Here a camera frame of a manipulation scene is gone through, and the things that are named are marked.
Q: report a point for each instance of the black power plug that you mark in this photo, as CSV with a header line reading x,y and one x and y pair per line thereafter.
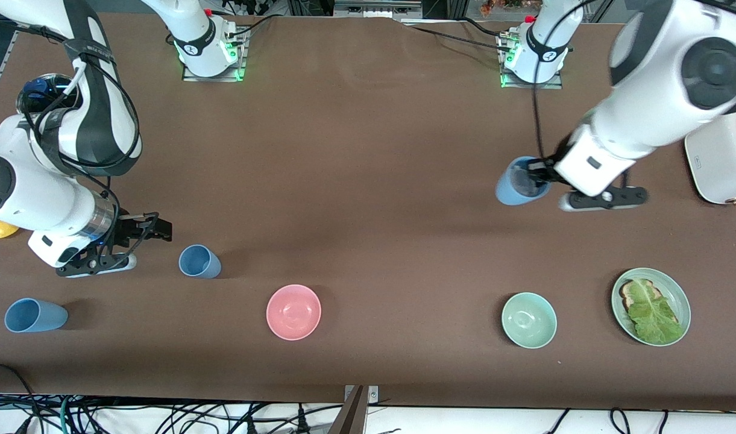
x,y
301,425

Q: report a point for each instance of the brown table cover cloth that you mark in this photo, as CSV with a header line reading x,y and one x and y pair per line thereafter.
x,y
368,181

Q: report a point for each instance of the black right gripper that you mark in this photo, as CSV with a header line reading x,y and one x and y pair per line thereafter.
x,y
127,228

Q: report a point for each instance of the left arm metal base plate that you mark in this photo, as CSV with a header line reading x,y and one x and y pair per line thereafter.
x,y
554,84

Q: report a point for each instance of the toasted bread slice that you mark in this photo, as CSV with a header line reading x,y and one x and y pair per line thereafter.
x,y
628,295

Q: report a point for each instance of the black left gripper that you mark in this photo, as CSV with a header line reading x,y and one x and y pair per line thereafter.
x,y
550,169

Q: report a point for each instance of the blue plastic cup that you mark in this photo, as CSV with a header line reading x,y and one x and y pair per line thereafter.
x,y
51,316
208,268

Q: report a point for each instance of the dark metal post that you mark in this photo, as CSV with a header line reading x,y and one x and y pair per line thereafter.
x,y
351,419

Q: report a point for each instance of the silver aluminium frame rail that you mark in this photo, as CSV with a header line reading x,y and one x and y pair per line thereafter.
x,y
12,48

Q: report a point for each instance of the silver corner bracket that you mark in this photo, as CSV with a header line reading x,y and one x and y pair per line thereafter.
x,y
374,395

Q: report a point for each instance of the pink bowl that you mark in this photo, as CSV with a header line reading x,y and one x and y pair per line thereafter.
x,y
293,312

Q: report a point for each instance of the glass lid blue knob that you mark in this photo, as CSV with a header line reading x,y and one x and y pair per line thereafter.
x,y
42,99

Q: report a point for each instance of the mint green bowl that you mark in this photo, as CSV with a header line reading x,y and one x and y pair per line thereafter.
x,y
529,319

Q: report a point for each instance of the green lettuce leaf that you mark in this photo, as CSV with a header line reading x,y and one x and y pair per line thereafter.
x,y
651,313

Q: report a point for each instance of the orange toy pile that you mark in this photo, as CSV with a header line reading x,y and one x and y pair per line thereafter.
x,y
494,7

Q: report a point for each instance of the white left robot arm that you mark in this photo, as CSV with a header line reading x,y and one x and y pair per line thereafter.
x,y
645,108

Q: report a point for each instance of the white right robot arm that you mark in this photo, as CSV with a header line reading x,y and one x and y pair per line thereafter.
x,y
42,199

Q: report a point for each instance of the grey metal box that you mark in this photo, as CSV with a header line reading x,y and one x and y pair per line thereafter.
x,y
377,9

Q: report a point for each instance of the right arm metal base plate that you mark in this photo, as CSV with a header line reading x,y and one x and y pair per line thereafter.
x,y
193,77

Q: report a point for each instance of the blue cup with tissue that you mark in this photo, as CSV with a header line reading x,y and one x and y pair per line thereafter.
x,y
507,193

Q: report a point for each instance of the mint green plate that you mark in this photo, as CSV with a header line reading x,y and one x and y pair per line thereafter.
x,y
675,295

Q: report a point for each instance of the white toaster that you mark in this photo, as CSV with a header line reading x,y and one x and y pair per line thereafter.
x,y
717,169

